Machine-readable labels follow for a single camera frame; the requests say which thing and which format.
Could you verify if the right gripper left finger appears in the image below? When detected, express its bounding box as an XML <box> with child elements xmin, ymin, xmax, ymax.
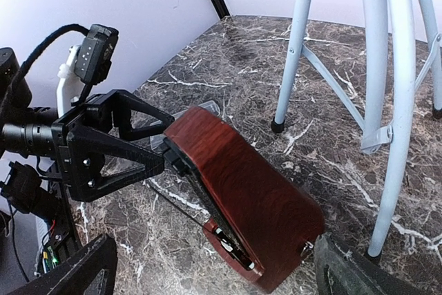
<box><xmin>23</xmin><ymin>235</ymin><xmax>117</xmax><ymax>294</ymax></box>

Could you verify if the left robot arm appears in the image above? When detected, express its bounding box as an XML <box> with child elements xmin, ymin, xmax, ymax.
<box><xmin>1</xmin><ymin>23</ymin><xmax>175</xmax><ymax>202</ymax></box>

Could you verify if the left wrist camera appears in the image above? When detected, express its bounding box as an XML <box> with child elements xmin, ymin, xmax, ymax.
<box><xmin>56</xmin><ymin>24</ymin><xmax>119</xmax><ymax>117</ymax></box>

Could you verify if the light blue music stand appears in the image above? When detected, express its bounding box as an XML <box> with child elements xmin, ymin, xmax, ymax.
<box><xmin>271</xmin><ymin>0</ymin><xmax>441</xmax><ymax>263</ymax></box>

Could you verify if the dark red wooden metronome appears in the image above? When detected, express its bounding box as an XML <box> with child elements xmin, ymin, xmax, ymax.
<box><xmin>164</xmin><ymin>117</ymin><xmax>325</xmax><ymax>294</ymax></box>

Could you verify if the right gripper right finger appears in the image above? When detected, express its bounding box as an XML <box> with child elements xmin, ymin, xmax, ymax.
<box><xmin>314</xmin><ymin>232</ymin><xmax>431</xmax><ymax>295</ymax></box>

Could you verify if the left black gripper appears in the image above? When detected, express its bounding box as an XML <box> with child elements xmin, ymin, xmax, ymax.
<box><xmin>1</xmin><ymin>89</ymin><xmax>175</xmax><ymax>202</ymax></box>

